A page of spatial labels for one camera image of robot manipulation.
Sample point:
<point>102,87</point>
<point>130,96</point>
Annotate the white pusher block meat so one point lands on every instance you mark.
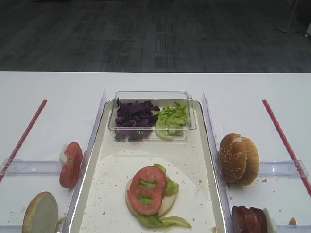
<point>271,224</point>

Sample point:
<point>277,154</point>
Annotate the right clear vertical rail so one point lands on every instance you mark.
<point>226,224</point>

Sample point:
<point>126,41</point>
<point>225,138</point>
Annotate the right red strip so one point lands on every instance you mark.
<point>286,145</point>

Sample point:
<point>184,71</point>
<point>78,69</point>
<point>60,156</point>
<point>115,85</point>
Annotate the white pusher block tomato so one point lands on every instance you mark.
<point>62,155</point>

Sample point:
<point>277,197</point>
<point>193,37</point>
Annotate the clear vertical rail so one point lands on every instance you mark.
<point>226,224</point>
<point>82,170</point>

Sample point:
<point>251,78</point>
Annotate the upper left clear rail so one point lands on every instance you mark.
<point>18,167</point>

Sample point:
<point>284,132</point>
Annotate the left clear vertical rail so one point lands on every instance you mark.
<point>82,170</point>

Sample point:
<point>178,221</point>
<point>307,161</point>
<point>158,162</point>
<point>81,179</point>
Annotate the upper right clear rail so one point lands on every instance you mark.
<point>289,169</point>

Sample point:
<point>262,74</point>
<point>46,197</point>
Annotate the lower left clear rail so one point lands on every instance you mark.
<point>10,229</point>

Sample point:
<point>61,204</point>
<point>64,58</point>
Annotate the lettuce leaf on bun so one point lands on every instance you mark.
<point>154,221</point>

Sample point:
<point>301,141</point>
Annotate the orange food crumb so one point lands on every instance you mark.
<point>292,221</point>

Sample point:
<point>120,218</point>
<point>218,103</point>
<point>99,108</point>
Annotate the clear plastic container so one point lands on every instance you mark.
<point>159,98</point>

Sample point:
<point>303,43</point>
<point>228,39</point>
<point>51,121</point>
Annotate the lower right clear rail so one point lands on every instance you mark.
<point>293,228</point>

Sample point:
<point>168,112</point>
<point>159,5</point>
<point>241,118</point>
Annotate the standing bun half left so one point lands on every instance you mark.
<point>41,215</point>

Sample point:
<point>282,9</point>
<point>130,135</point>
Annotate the sesame bun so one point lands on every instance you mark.
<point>233,157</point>
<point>252,163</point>

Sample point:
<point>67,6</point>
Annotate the purple cabbage pieces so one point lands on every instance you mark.
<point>135,114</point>

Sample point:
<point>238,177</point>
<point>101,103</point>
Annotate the sesame bun front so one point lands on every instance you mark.
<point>233,157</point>

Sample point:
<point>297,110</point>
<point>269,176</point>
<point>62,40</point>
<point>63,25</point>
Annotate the bottom bun on tray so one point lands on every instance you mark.
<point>167,202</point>

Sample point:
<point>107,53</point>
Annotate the red strip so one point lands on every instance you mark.
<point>22,139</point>
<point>286,145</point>

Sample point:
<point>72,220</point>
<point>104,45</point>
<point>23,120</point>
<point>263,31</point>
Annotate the left red strip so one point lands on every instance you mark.
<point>22,139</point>

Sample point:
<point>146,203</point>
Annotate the tomato slice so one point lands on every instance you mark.
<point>150,174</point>

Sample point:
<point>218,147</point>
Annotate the floor stand base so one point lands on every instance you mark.
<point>288,22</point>

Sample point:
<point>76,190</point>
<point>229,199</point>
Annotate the standing tomato slices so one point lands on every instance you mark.
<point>70,170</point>

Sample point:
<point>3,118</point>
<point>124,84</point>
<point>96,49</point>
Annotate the green lettuce in container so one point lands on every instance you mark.
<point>170,119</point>

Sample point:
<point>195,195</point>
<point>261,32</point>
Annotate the white metal tray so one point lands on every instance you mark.
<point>102,207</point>

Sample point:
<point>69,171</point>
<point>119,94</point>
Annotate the sesame bun rear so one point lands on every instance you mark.
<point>252,163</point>

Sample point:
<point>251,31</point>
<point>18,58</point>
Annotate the bacon meat stack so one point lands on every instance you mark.
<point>249,220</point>

